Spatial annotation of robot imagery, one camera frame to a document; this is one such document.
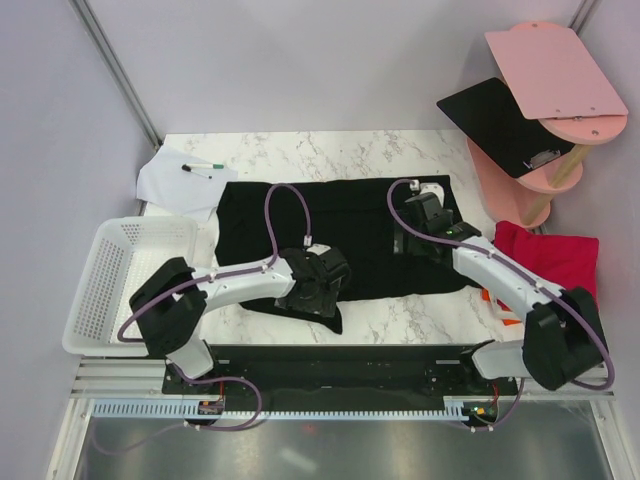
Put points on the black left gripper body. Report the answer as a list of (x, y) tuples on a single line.
[(318, 302)]

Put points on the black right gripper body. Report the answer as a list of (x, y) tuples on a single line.
[(416, 246)]

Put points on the black t-shirt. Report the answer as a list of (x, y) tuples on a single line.
[(351, 215)]

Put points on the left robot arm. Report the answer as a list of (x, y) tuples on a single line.
[(169, 306)]

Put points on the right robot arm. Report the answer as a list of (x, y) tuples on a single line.
[(563, 338)]

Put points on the white folded t-shirt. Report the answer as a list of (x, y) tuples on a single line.
[(502, 311)]

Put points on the black clipboard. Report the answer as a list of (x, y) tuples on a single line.
[(488, 114)]

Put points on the orange folded t-shirt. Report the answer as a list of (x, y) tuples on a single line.
[(484, 298)]

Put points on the white paper sheet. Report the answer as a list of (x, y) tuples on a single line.
[(192, 194)]

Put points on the red folded t-shirt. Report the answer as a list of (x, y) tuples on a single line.
[(570, 261)]

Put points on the green capped marker pen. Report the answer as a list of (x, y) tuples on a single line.
[(202, 166)]

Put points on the pink wooden shelf stand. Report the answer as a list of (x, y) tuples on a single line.
[(556, 82)]

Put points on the white plastic basket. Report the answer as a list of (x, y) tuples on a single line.
[(125, 252)]

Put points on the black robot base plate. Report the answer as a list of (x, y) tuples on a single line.
[(342, 376)]

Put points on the white slotted cable duct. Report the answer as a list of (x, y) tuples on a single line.
[(448, 410)]

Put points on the aluminium frame post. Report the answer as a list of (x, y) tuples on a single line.
[(106, 51)]

